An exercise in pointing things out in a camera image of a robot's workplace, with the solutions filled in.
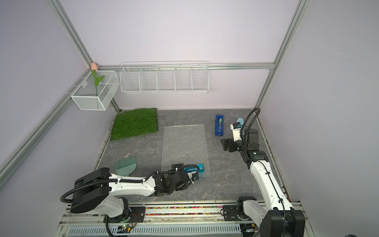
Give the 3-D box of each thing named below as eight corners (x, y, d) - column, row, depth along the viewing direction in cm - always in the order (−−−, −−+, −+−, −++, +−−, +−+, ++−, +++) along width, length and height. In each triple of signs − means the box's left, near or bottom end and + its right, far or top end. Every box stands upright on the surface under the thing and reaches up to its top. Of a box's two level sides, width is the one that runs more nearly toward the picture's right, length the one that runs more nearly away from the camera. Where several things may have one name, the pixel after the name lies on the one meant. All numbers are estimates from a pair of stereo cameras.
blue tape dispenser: (214, 136, 107) (215, 130, 102) (215, 120, 117) (216, 114, 111) (222, 136, 106) (223, 131, 101) (222, 120, 116) (223, 115, 111)
